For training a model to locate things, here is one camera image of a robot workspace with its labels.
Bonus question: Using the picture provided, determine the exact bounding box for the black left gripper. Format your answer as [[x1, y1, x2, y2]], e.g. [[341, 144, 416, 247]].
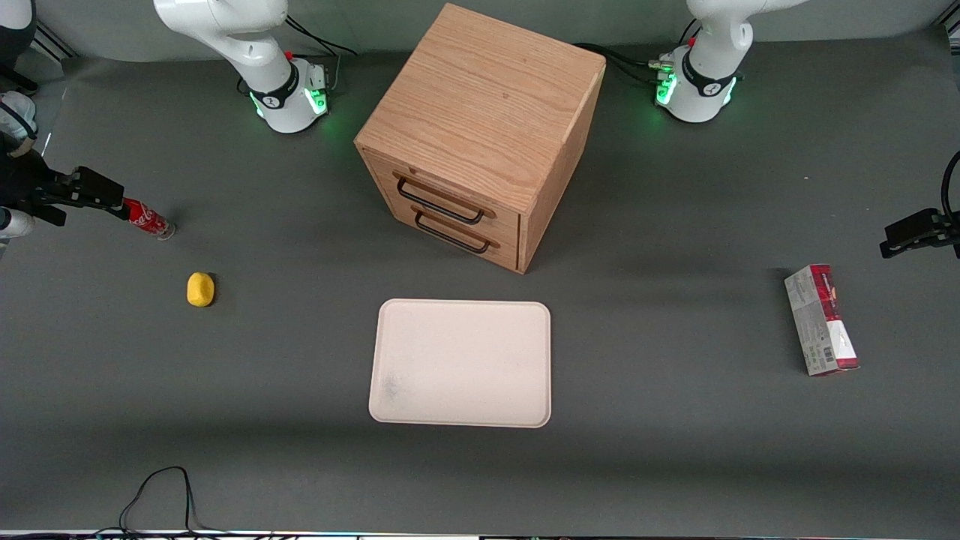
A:
[[878, 208, 950, 260]]

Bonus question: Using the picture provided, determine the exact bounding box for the small red coke bottle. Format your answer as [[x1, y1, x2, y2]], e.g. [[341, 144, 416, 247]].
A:
[[122, 196, 178, 242]]

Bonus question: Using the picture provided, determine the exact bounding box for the beige rectangular tray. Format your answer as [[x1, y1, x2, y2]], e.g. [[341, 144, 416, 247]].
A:
[[367, 298, 553, 429]]

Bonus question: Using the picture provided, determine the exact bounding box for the red and grey carton box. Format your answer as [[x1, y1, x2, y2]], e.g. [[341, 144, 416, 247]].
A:
[[784, 263, 861, 377]]

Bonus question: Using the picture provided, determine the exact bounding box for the yellow lemon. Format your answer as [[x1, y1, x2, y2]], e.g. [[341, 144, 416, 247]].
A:
[[186, 271, 216, 308]]

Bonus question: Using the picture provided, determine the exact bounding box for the wooden drawer front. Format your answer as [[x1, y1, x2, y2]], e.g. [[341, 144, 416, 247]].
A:
[[364, 152, 522, 242], [381, 191, 522, 271]]

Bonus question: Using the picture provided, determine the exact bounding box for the wooden drawer cabinet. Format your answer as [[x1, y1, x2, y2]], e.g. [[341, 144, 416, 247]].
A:
[[354, 2, 607, 275]]

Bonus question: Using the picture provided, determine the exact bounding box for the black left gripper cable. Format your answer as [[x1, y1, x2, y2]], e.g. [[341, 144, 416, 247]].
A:
[[940, 149, 960, 220]]

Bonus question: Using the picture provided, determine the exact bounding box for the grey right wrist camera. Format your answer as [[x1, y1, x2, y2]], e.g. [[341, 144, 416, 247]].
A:
[[0, 208, 36, 240]]

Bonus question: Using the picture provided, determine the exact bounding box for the aluminium frame rail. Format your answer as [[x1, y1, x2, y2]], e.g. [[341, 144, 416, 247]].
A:
[[19, 13, 77, 62], [933, 16, 960, 55]]

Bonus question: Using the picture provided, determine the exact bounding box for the black right arm base cable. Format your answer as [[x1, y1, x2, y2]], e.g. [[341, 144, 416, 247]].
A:
[[283, 13, 359, 92]]

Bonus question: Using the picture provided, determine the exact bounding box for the black arm base cable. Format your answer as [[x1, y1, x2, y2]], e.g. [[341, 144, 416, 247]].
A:
[[283, 13, 359, 92], [573, 42, 662, 85]]

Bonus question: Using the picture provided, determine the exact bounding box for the black looped cable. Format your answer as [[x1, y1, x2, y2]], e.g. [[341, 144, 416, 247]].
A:
[[118, 466, 205, 538]]

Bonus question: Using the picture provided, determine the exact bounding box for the black metal drawer handle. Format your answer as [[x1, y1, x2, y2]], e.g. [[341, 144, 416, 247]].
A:
[[413, 211, 493, 255], [395, 175, 487, 226]]

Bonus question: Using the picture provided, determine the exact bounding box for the black left arm base cable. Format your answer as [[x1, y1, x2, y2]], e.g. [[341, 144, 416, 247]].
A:
[[573, 42, 662, 85]]

